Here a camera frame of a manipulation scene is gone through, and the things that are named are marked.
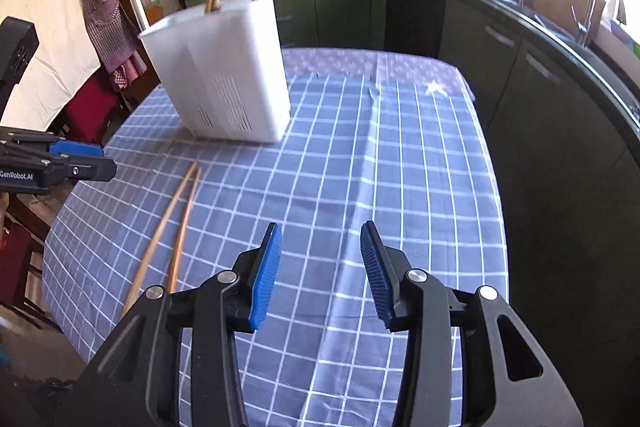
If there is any pair of long wooden chopsticks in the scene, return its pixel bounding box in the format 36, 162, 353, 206
122, 163, 198, 315

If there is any purple patterned tablecloth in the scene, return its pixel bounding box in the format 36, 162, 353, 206
280, 48, 476, 100

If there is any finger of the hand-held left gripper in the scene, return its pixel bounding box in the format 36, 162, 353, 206
37, 157, 117, 191
0, 129, 104, 158

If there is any green kitchen cabinet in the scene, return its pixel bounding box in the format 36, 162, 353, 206
179, 0, 373, 52

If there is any red checked apron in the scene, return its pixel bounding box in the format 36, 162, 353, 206
74, 0, 148, 90

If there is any blue checked tablecloth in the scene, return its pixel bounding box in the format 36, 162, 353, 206
42, 72, 511, 427

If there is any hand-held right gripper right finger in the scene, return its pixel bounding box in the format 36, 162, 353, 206
360, 220, 585, 427

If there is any red cushioned wooden chair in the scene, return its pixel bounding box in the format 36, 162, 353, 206
0, 194, 66, 333
65, 67, 133, 148

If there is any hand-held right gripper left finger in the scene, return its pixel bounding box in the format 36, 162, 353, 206
52, 222, 283, 427

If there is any brown cardboard piece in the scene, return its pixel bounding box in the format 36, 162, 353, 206
532, 0, 608, 38

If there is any green sink cabinet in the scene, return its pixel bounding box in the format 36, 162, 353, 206
370, 0, 640, 427

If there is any white plastic utensil holder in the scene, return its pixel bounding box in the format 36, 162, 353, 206
137, 0, 293, 144

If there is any tall chrome faucet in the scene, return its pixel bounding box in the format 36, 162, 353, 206
571, 0, 627, 48

